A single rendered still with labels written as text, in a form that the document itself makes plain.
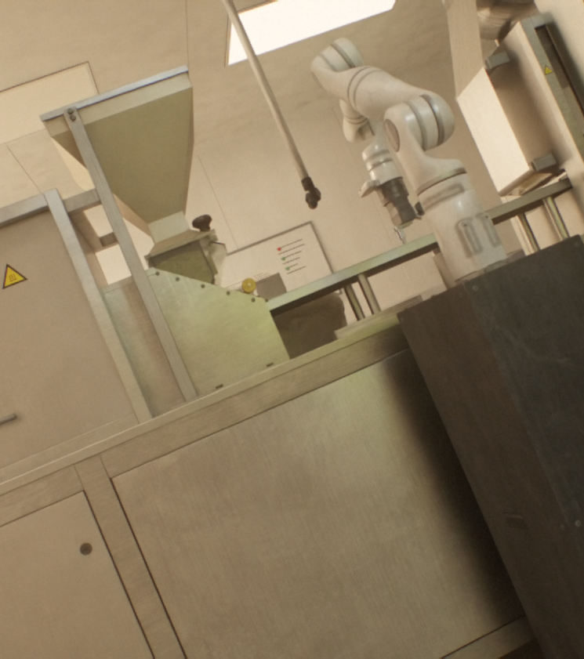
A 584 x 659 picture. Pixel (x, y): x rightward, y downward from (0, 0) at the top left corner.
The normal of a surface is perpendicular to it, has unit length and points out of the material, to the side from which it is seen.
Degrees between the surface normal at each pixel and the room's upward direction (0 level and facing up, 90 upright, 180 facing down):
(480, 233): 90
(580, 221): 90
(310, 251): 90
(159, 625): 90
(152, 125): 114
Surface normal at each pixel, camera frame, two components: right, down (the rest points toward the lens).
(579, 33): -0.91, 0.39
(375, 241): 0.13, -0.09
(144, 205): 0.28, 0.29
